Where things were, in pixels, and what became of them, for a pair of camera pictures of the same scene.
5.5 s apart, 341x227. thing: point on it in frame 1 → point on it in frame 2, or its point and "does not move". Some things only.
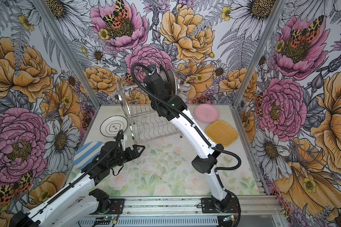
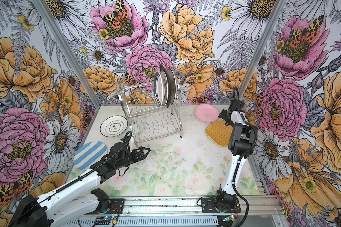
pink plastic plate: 206,113 does not move
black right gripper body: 154,103 → 225,116
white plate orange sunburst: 173,83 does not move
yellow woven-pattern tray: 220,132 does not move
